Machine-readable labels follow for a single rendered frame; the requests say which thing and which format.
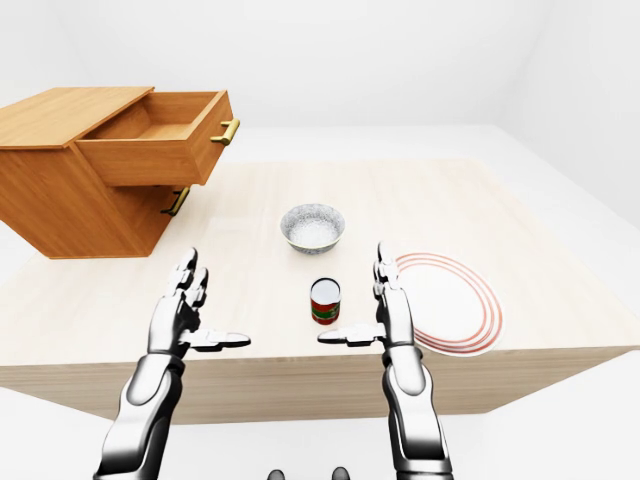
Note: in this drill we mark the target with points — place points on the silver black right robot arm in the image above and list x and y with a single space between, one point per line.
415 415

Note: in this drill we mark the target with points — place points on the small dark rounded shape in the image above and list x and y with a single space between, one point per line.
340 473
275 474

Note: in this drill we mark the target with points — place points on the red and green tin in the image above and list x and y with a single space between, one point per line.
325 302

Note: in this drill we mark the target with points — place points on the white plate with red rings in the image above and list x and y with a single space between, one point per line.
450 305

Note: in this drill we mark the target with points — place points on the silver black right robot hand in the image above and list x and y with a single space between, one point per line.
392 310

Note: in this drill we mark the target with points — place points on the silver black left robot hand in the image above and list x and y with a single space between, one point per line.
172 320

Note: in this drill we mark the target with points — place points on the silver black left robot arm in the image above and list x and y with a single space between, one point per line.
140 410

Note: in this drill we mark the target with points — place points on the patterned white bowl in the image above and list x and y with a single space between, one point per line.
313 229

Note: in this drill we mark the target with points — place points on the wooden cabinet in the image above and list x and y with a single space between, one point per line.
45 195

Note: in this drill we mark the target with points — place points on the open wooden drawer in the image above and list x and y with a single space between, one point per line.
150 155

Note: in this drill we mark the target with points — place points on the closed wooden drawer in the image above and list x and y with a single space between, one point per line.
145 215

